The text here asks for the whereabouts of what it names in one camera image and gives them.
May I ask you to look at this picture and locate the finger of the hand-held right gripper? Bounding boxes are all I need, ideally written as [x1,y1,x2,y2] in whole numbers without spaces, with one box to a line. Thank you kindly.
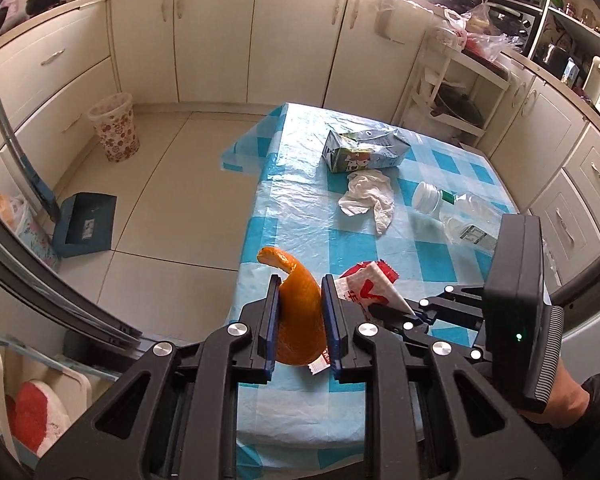
[409,283,487,332]
[369,304,482,362]

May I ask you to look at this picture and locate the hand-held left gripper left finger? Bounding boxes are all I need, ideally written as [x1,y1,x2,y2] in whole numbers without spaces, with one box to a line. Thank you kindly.
[32,274,282,480]

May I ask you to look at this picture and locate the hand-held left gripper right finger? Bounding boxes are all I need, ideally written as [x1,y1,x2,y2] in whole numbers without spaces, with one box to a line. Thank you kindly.
[321,274,563,480]

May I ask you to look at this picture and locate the orange peel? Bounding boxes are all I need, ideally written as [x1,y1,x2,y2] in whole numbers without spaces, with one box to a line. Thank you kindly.
[257,246,328,367]

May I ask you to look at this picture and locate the red white snack wrapper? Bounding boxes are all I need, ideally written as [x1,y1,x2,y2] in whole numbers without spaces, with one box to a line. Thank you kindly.
[337,260,416,321]

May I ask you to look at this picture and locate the person's right hand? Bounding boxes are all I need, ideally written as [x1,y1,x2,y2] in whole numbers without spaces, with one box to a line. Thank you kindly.
[519,364,592,429]

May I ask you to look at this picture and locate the clear plastic bottle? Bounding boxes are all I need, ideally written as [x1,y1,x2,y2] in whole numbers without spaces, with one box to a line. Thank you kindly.
[440,191,503,256]

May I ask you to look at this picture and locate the table with blue checked cloth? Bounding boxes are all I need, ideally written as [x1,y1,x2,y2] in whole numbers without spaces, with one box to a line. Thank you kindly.
[220,102,521,466]

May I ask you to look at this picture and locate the white ribbed plastic jar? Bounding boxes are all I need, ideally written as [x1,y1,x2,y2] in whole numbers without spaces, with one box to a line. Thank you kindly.
[412,181,444,217]

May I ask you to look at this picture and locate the crumpled white tissue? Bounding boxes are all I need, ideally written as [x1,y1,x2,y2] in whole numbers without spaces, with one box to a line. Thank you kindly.
[337,170,396,236]

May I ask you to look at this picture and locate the grey milk carton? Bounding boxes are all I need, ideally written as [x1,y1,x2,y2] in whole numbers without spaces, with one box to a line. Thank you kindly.
[321,127,412,174]

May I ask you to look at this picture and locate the cream blue shoe rack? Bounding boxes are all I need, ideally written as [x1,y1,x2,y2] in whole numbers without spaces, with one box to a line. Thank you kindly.
[0,327,95,466]

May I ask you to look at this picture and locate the black frying pan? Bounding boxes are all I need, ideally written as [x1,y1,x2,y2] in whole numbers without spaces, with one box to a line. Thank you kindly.
[432,83,485,128]

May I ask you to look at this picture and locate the blue dustpan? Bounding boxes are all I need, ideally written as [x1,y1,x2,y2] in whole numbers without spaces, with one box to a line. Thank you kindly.
[51,192,118,259]

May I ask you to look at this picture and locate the white shelf trolley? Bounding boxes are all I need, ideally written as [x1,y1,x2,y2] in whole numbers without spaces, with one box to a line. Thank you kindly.
[397,27,511,148]

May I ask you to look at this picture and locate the black kettle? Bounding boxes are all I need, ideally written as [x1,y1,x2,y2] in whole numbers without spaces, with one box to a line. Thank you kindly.
[537,42,571,78]

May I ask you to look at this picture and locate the floral waste basket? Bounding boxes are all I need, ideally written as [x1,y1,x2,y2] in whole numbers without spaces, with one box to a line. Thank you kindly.
[87,93,141,163]

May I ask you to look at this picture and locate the red white slipper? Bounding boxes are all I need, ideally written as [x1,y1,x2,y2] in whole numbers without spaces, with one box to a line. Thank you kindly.
[5,380,73,456]

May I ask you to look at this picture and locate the floral cloth bag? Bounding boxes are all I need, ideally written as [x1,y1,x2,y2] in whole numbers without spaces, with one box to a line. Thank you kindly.
[0,194,61,271]

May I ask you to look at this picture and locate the clear red plastic bag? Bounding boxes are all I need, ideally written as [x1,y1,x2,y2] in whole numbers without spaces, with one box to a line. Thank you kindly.
[462,0,523,56]

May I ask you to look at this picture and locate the white red plastic bag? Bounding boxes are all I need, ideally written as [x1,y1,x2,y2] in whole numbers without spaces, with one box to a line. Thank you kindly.
[444,8,468,51]

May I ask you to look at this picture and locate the black toaster oven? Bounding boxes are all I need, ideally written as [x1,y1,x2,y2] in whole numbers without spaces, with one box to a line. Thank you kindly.
[482,0,546,58]

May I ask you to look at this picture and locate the white hanging tote bag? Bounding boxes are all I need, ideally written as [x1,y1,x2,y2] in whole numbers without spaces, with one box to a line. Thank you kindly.
[375,0,411,43]

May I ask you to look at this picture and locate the white base cabinets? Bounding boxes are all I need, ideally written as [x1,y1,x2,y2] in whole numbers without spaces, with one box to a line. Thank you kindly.
[0,0,600,281]

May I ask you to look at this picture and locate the grey metal door frame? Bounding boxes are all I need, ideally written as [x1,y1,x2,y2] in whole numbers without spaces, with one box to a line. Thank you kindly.
[0,25,143,356]

